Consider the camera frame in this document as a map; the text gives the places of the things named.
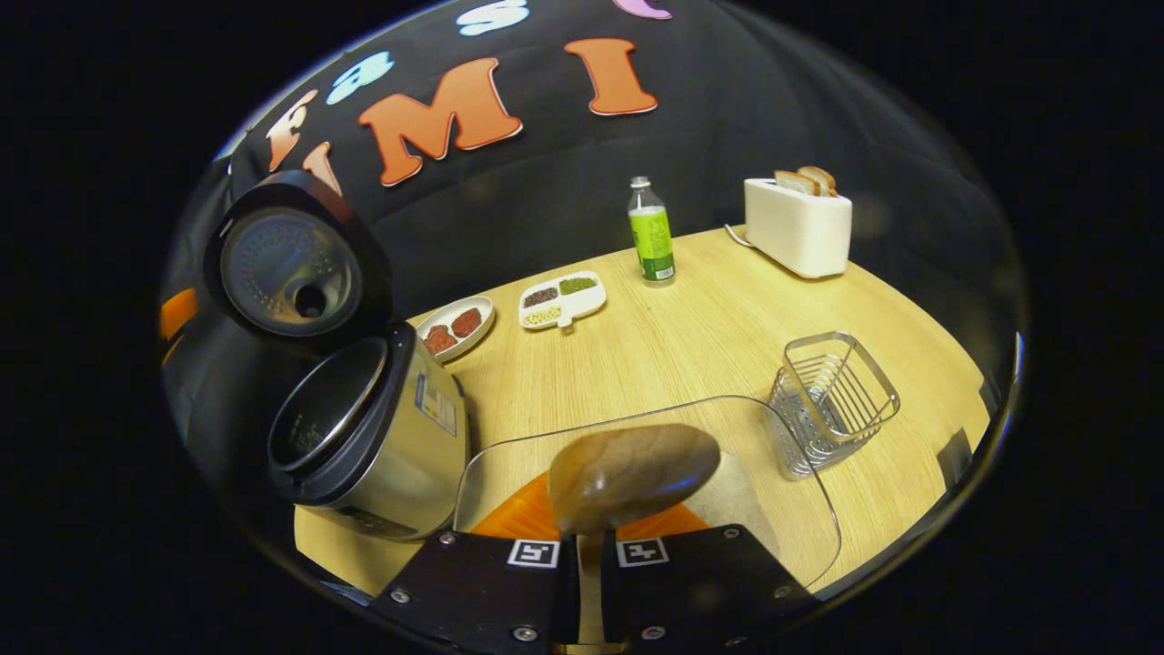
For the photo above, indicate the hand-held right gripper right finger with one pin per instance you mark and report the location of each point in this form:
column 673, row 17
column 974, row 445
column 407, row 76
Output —
column 700, row 587

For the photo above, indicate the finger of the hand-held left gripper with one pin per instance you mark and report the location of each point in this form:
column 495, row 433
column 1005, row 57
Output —
column 179, row 314

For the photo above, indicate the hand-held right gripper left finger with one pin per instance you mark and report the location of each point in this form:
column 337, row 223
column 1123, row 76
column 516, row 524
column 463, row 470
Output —
column 482, row 591

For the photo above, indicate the brown wooden spoon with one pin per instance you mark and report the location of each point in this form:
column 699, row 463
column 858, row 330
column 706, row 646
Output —
column 627, row 473

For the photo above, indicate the black silver rice cooker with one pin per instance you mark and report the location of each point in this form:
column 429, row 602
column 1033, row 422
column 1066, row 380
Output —
column 409, row 455

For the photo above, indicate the clear plastic rice container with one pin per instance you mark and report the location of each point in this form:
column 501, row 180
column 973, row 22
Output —
column 800, row 546

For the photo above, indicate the brown meat patty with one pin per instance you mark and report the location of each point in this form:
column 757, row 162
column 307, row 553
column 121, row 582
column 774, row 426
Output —
column 466, row 322
column 439, row 339

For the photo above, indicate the yellow soybeans heap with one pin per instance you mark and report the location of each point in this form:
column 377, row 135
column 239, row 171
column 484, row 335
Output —
column 542, row 317

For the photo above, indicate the white round plate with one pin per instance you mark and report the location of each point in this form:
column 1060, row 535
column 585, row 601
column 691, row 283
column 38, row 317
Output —
column 482, row 309

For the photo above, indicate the dark red beans heap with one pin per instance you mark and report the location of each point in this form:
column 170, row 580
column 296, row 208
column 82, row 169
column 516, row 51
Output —
column 541, row 297

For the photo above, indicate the white divided bean dish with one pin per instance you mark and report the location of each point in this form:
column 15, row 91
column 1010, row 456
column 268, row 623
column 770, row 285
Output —
column 587, row 305

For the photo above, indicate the green mung beans heap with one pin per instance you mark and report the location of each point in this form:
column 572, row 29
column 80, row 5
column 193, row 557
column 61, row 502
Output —
column 577, row 285

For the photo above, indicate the green label plastic bottle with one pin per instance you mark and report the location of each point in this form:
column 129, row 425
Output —
column 652, row 241

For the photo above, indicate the white toaster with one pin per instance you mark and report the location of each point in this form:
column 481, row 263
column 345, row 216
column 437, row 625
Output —
column 800, row 232

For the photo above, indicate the toasted bread slice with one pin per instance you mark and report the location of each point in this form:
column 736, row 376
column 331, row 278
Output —
column 823, row 177
column 793, row 182

